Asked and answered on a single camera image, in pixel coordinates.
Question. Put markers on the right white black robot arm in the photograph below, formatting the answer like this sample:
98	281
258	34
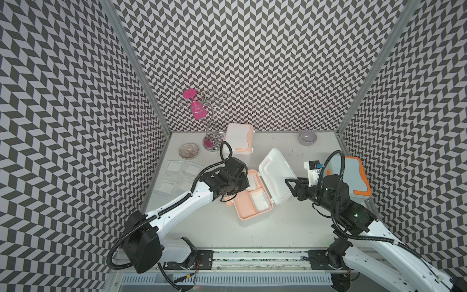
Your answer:
363	243

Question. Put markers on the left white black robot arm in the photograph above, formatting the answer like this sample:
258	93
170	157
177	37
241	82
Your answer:
145	241

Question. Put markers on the blue first aid kit box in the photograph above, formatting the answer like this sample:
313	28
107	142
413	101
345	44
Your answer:
354	176

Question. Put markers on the small clear glass bowl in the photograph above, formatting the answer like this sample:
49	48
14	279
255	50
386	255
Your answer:
188	151

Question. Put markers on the white first aid box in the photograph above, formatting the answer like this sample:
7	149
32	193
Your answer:
239	137
273	171

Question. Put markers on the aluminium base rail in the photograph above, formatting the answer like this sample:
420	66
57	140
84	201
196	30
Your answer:
262	260

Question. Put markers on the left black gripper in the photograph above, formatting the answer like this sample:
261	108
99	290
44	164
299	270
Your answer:
226	184

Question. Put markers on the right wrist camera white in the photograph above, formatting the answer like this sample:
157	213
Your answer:
313	169

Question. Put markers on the small grey round bowl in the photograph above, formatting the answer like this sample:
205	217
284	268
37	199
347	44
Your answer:
307	137

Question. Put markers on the silver wire stand pink ornaments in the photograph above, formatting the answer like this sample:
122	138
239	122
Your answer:
204	106

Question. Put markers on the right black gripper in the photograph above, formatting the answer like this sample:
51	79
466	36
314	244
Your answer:
303	189

